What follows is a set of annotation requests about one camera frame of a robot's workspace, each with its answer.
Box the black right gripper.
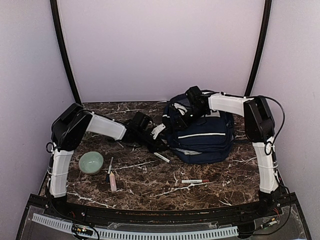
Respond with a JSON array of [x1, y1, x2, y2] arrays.
[[172, 105, 209, 131]]

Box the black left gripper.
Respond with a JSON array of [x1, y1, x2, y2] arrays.
[[136, 130, 169, 154]]

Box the purple capped white marker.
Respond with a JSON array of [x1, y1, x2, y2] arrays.
[[153, 152, 171, 163]]

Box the navy blue student backpack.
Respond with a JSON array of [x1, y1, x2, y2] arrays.
[[162, 94, 234, 165]]

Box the red capped white marker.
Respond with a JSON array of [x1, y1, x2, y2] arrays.
[[181, 179, 210, 184]]

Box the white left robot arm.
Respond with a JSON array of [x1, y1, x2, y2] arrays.
[[47, 103, 168, 198]]

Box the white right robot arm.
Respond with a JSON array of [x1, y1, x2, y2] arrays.
[[162, 86, 280, 195]]

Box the pink pencil-shaped eraser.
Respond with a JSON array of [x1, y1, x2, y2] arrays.
[[109, 172, 117, 193]]

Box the light green ceramic bowl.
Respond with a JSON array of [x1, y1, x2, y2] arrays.
[[78, 151, 104, 175]]

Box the cream patterned ceramic mug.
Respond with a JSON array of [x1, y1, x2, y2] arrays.
[[83, 132, 92, 141]]

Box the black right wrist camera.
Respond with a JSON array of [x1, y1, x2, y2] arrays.
[[169, 102, 188, 116]]

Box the white slotted cable duct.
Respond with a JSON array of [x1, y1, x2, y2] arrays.
[[31, 213, 239, 240]]

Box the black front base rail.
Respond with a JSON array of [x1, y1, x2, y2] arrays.
[[24, 192, 298, 227]]

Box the black right frame post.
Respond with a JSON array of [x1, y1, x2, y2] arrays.
[[244, 0, 273, 97]]

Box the black frame post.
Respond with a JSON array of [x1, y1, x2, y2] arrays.
[[49, 0, 82, 105], [244, 0, 273, 97]]

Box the black left frame post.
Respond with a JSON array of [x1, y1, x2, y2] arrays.
[[49, 0, 82, 105]]

